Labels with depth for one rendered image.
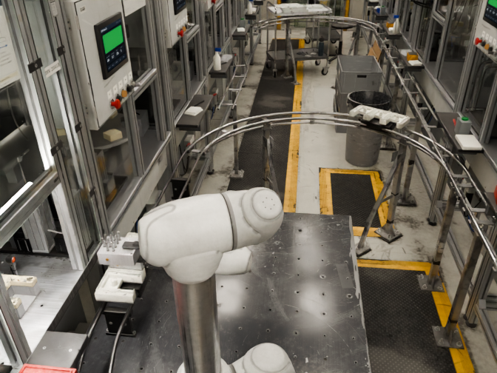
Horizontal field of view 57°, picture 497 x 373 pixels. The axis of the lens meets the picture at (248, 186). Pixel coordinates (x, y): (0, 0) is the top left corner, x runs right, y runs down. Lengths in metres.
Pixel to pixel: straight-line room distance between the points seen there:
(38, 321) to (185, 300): 0.72
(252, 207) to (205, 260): 0.15
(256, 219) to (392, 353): 1.86
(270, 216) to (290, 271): 1.12
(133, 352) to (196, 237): 0.93
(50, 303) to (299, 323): 0.90
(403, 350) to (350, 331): 0.92
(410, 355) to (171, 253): 1.96
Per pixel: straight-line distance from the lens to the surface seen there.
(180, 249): 0.96
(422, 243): 3.50
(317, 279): 2.04
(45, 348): 1.61
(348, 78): 4.78
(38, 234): 1.90
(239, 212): 0.97
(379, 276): 3.12
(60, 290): 1.78
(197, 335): 1.17
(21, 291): 1.80
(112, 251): 1.64
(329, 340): 1.81
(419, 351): 2.76
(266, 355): 1.40
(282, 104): 5.65
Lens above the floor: 2.05
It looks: 31 degrees down
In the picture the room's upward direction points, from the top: 1 degrees counter-clockwise
